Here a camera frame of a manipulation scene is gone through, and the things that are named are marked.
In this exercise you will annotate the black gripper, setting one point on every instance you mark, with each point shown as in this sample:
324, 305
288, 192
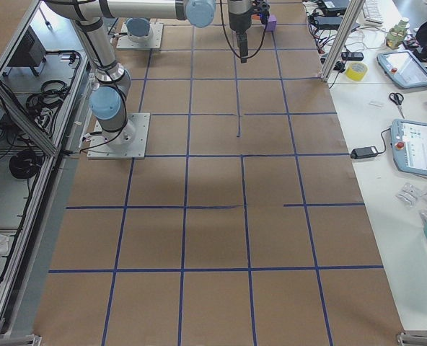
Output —
239, 18

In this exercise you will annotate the purple foam cube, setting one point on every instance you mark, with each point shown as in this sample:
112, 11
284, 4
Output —
271, 24

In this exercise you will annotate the yellow tape roll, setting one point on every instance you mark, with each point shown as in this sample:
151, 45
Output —
356, 71

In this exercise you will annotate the teach pendant far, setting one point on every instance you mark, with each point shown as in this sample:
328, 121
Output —
403, 68

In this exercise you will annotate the teach pendant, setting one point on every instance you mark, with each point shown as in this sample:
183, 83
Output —
403, 68
409, 146

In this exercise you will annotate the black scissors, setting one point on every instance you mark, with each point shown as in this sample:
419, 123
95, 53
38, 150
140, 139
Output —
397, 98

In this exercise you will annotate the black power adapter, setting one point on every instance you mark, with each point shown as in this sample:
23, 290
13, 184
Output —
364, 152

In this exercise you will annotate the teach pendant near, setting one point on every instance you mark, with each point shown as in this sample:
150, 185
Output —
409, 146

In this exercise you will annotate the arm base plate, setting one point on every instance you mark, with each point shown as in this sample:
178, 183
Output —
129, 41
131, 143

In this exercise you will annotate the aluminium frame post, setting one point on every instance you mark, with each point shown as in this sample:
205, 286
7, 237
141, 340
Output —
350, 16

